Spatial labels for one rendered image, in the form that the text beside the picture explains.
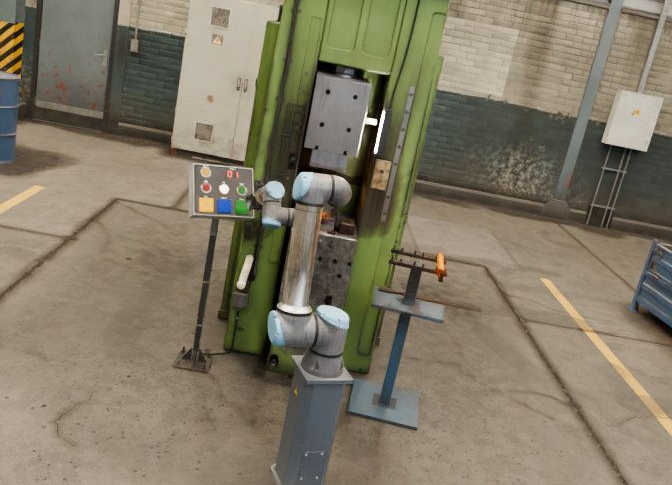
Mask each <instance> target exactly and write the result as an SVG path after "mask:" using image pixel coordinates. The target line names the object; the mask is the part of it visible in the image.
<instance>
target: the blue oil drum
mask: <svg viewBox="0 0 672 485"><path fill-rule="evenodd" d="M19 79H20V77H19V76H18V75H16V74H13V73H9V72H4V71H0V164H5V163H11V162H13V161H15V147H16V134H17V133H18V132H17V117H18V107H19V104H18V102H19Z"/></svg>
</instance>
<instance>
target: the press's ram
mask: <svg viewBox="0 0 672 485"><path fill-rule="evenodd" d="M371 88H372V85H371V83H370V82H369V81H368V79H364V78H359V77H356V79H352V78H346V77H341V76H337V75H333V74H331V72H329V71H324V70H319V69H318V72H317V77H316V83H315V88H314V94H313V99H312V104H311V110H310V115H309V121H308V126H307V132H306V137H305V142H304V147H306V148H311V149H315V146H318V150H321V151H326V152H331V153H337V154H342V155H343V153H344V151H346V155H347V156H352V157H357V155H358V150H359V146H360V141H361V136H362V131H363V126H364V123H367V124H372V125H376V124H377V119H372V118H367V117H366V112H367V107H368V102H369V97H370V92H371Z"/></svg>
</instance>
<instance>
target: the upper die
mask: <svg viewBox="0 0 672 485"><path fill-rule="evenodd" d="M347 159H348V156H347V155H346V151H344V153H343V155H342V154H337V153H331V152H326V151H321V150H318V146H315V149H312V151H311V158H310V166H314V167H319V168H324V169H330V170H335V171H340V172H345V169H346V164H347Z"/></svg>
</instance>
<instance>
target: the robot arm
mask: <svg viewBox="0 0 672 485"><path fill-rule="evenodd" d="M254 186H255V191H256V193H255V194H251V195H250V196H247V197H246V203H247V208H248V210H249V211H251V210H257V211H261V212H262V211H263V213H262V224H263V226H265V227H267V228H274V229H278V228H280V227H281V226H289V227H293V230H292V237H291V244H290V251H289V258H288V265H287V272H286V279H285V286H284V293H283V300H282V301H281V302H280V303H278V304H277V308H276V311H275V310H273V311H271V312H270V313H269V317H268V334H269V338H270V341H271V343H272V344H273V345H274V346H280V347H309V348H308V350H307V351H306V353H305V354H304V356H303V358H302V361H301V367H302V368H303V369H304V370H305V371H306V372H307V373H309V374H311V375H314V376H317V377H321V378H337V377H339V376H341V375H342V374H343V371H344V363H343V357H342V354H343V349H344V345H345V340H346V336H347V331H348V328H349V316H348V315H347V314H346V313H345V312H344V311H342V310H341V309H338V308H336V307H333V306H328V305H321V306H318V308H317V309H316V312H312V309H311V307H310V306H309V304H308V303H309V296H310V290H311V283H312V276H313V270H314V263H315V256H316V250H317V243H318V237H319V230H320V223H321V217H322V214H324V213H325V212H327V211H329V210H331V209H332V208H340V207H343V206H345V205H346V204H347V203H348V202H349V201H350V199H351V196H352V190H351V187H350V185H349V183H348V182H347V181H346V180H345V179H343V178H341V177H339V176H335V175H327V174H319V173H313V172H302V173H300V174H299V175H298V176H297V178H296V180H295V182H294V185H293V191H292V192H293V194H292V195H293V198H294V199H295V200H296V209H294V208H283V207H281V198H282V197H283V195H284V187H283V185H282V184H281V183H279V182H277V181H272V182H269V183H267V185H265V186H264V182H263V180H255V182H254ZM250 205H251V206H250ZM250 207H251V210H250Z"/></svg>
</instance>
